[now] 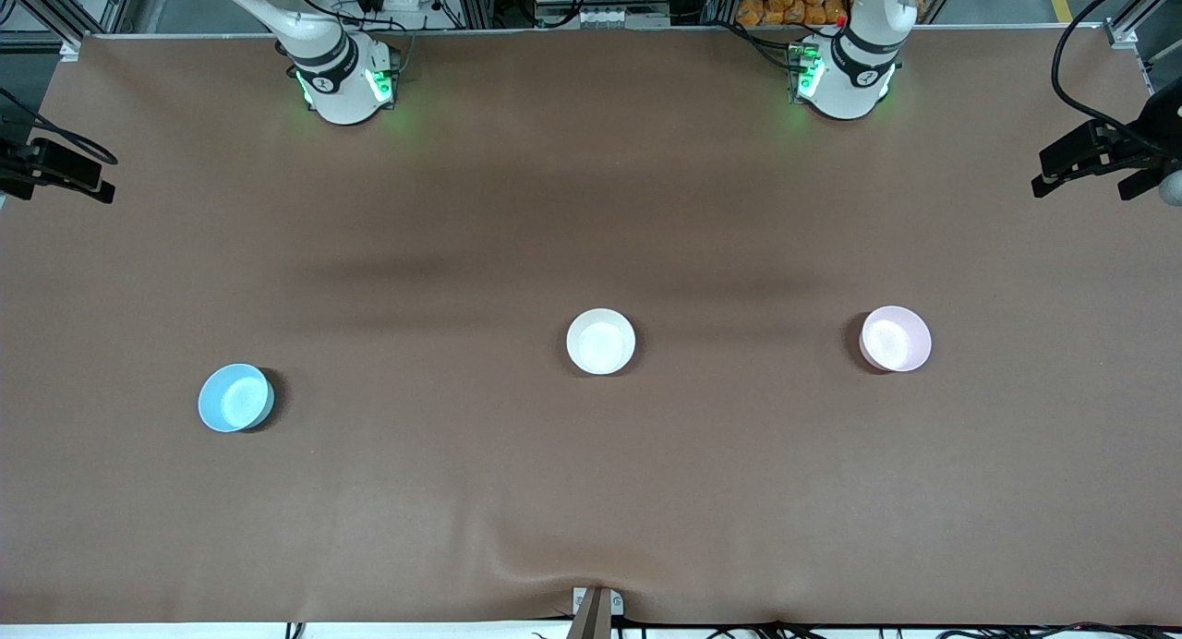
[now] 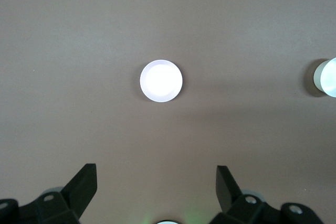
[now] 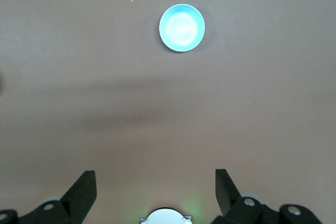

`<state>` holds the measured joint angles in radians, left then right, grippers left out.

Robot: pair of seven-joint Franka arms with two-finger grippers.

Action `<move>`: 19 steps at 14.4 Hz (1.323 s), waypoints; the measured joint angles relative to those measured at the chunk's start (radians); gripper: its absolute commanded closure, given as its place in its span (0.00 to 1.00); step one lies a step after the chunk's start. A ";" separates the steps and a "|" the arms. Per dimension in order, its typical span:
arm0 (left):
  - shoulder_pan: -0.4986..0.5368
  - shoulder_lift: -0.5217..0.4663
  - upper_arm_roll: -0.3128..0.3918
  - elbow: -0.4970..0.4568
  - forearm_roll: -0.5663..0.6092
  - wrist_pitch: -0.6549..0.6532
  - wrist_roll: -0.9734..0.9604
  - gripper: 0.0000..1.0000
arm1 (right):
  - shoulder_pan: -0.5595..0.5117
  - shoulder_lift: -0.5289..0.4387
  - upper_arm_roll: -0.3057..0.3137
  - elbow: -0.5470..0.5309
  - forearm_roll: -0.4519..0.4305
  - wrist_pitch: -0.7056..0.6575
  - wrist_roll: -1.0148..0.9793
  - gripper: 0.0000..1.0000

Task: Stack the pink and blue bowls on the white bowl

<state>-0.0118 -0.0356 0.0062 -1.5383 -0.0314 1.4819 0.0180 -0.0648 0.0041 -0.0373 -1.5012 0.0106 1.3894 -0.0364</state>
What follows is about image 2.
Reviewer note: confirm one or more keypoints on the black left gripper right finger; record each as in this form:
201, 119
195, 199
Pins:
236, 208

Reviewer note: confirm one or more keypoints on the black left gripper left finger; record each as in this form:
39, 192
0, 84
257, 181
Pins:
65, 203

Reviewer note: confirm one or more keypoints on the pink bowl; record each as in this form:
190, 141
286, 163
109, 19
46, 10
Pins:
161, 80

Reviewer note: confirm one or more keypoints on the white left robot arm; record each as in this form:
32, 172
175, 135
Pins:
167, 222

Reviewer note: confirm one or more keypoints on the white bowl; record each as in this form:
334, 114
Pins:
326, 77

